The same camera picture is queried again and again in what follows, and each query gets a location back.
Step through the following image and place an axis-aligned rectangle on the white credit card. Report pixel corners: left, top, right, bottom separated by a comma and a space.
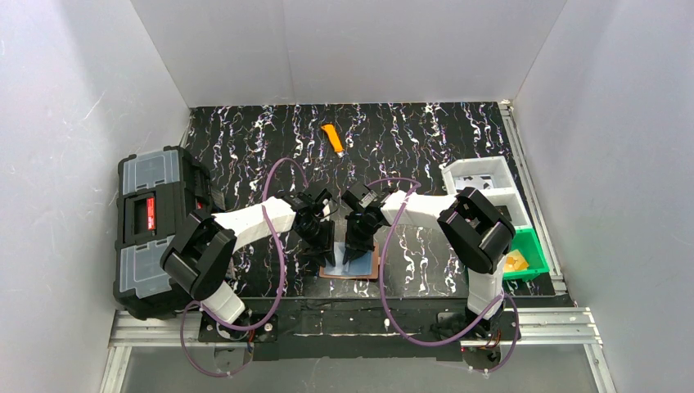
454, 174, 495, 190

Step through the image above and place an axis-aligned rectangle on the black toolbox with clear lids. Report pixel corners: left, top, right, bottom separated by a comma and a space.
113, 146, 227, 319

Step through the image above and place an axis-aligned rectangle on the orange credit card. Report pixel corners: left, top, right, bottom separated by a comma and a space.
503, 250, 530, 273

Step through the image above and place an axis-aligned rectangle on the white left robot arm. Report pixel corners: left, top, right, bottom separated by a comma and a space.
160, 189, 335, 331

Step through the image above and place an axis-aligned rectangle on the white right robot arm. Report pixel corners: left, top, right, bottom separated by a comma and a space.
341, 184, 516, 322

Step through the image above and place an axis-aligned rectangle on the orange utility knife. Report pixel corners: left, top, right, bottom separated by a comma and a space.
321, 124, 345, 157

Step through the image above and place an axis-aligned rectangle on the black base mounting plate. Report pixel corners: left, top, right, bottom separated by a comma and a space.
197, 296, 502, 364

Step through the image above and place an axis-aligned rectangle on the white plastic bin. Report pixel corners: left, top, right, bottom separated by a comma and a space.
441, 156, 532, 228

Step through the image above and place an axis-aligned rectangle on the green plastic bin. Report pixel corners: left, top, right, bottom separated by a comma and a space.
503, 226, 549, 282

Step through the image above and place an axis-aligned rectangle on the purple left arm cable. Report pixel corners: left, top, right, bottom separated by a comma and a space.
179, 157, 310, 378

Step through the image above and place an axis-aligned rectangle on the aluminium frame rail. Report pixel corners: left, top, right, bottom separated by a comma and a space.
101, 307, 616, 392

